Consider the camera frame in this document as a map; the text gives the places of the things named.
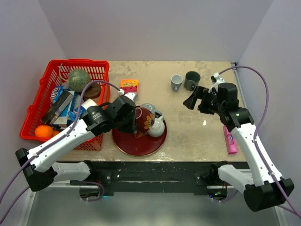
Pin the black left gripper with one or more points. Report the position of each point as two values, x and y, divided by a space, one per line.
132 126

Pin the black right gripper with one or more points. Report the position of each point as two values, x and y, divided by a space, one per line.
199 92

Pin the dark grey mug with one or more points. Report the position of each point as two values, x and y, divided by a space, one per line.
192 79

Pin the red floral mug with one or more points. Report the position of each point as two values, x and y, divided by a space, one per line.
144 120

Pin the small grey mug white inside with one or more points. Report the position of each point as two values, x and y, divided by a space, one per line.
176 82

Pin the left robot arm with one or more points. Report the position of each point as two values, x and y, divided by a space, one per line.
40 165

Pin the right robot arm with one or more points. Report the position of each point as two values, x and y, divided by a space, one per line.
265 187

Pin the grey-blue round mug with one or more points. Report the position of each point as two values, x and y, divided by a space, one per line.
152 108

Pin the white speckled mug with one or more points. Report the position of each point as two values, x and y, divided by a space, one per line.
157 128

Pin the dark red round tray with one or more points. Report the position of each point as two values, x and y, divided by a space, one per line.
144 145

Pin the orange pink sponge box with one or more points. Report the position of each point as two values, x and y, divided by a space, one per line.
130 86

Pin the brown wooden disc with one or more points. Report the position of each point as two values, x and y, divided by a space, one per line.
93 91

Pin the white blue paper cup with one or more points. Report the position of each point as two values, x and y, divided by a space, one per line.
84 106

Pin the pink flat box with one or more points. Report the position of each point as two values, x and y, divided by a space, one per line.
230 142

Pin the green round melon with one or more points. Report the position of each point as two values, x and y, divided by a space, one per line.
78 79

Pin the blue candy bag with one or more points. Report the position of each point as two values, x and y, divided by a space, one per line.
56 92

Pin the black carton box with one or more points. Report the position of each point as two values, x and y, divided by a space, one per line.
57 108

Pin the red plastic basket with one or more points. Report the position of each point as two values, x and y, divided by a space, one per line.
56 72

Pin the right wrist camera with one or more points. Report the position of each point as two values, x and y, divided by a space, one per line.
216 80

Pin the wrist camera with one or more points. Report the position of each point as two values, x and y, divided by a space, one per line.
131 95
216 80

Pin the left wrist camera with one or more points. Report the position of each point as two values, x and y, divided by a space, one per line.
131 95

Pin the black table front rail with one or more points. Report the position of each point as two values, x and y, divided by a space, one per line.
152 177

